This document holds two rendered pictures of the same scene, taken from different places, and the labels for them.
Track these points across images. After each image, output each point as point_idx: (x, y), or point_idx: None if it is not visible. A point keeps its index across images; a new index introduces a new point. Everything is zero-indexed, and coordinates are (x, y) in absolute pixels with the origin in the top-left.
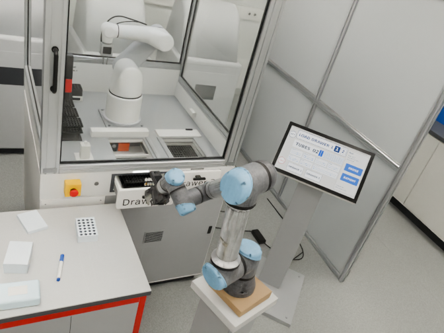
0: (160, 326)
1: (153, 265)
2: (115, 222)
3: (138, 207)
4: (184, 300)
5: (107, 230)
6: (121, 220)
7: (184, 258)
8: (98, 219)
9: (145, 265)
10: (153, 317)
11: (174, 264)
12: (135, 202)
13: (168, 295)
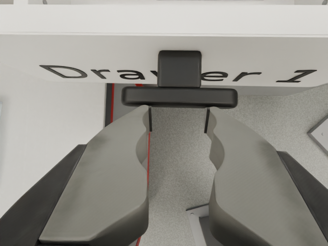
0: (208, 150)
1: (220, 87)
2: (70, 111)
3: (144, 83)
4: (249, 123)
5: (35, 144)
6: (92, 104)
7: (273, 87)
8: (21, 85)
9: (208, 86)
10: (203, 136)
11: (253, 89)
12: (120, 75)
13: (232, 110)
